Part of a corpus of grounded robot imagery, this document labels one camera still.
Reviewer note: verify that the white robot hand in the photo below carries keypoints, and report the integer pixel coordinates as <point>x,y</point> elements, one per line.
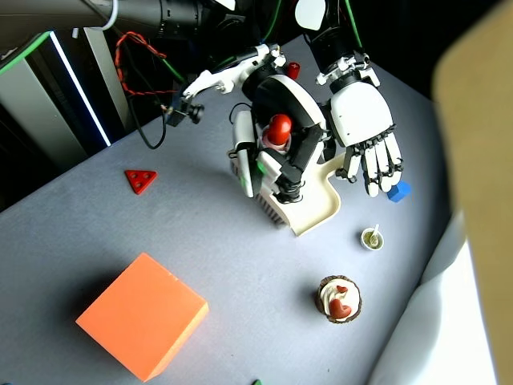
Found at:
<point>360,116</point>
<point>296,104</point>

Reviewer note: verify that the cream plastic dustpan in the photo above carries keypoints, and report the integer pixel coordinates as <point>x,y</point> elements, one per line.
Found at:
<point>316,212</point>

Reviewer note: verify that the small red cylinder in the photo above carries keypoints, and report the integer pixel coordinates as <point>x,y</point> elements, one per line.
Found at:
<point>294,71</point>

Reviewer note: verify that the small blue block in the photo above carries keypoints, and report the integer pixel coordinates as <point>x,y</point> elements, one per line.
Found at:
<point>398,192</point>

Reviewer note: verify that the tiny white spoon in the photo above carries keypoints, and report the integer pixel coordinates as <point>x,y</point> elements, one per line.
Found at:
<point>375,232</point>

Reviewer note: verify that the tan blurred board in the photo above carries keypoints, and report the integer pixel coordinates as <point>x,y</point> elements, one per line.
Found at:
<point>481,140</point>

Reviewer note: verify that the small patterned soup bowl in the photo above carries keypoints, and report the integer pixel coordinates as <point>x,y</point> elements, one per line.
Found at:
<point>372,240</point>

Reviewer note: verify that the red triangle with holes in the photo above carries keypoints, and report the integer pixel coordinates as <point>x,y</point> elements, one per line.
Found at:
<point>140,180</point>

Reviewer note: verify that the toy cupcake with red hearts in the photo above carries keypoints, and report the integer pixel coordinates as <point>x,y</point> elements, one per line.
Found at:
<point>338,298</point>

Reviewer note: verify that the white fabric sheet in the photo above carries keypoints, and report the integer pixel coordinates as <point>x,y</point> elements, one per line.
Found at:
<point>441,321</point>

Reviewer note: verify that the large orange block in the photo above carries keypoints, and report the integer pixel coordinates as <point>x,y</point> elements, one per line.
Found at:
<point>140,317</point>

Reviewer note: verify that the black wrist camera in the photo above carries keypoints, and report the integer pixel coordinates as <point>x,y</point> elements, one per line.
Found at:
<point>188,112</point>

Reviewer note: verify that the white frame post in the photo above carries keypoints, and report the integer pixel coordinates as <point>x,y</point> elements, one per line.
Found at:
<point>108,80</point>

